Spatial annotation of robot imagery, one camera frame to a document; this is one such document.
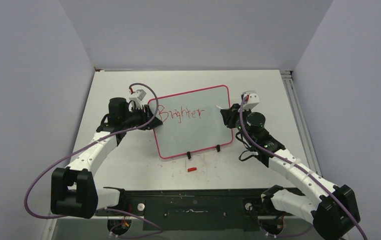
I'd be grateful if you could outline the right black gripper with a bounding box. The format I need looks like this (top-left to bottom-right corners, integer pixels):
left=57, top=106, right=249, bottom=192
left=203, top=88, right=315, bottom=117
left=221, top=103, right=255, bottom=146

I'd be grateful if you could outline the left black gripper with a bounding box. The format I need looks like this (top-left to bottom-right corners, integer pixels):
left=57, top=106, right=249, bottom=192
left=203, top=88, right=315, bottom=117
left=121, top=104, right=162, bottom=131

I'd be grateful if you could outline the pink framed whiteboard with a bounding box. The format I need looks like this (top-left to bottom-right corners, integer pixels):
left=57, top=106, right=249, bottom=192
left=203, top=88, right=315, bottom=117
left=148, top=85, right=234, bottom=159

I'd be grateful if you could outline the red marker cap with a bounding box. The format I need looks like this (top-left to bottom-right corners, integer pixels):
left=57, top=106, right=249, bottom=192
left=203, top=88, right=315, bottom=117
left=187, top=167, right=197, bottom=173

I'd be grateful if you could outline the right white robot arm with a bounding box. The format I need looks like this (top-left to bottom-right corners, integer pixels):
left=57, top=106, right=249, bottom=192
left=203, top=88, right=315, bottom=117
left=220, top=103, right=361, bottom=240

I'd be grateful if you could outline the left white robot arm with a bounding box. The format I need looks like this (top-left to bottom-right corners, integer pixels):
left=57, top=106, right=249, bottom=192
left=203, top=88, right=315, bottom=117
left=50, top=97, right=163, bottom=219

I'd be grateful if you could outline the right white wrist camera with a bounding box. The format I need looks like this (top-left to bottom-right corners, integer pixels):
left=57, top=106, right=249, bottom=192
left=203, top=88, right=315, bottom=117
left=241, top=90, right=260, bottom=111

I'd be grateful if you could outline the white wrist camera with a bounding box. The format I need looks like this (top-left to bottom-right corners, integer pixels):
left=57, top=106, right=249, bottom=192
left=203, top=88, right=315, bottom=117
left=241, top=90, right=260, bottom=111
left=128, top=89, right=147, bottom=110

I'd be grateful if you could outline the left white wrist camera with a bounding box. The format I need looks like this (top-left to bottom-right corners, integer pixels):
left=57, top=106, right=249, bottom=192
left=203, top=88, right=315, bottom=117
left=128, top=89, right=147, bottom=110

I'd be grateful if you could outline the aluminium rail frame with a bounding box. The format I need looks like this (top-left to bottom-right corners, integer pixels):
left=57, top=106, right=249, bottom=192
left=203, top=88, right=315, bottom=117
left=44, top=70, right=324, bottom=240

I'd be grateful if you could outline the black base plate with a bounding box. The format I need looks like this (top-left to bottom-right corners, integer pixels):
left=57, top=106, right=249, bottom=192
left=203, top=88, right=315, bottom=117
left=94, top=188, right=311, bottom=233

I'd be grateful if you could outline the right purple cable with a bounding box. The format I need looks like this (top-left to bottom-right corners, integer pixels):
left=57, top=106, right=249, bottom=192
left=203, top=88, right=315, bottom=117
left=238, top=96, right=369, bottom=240

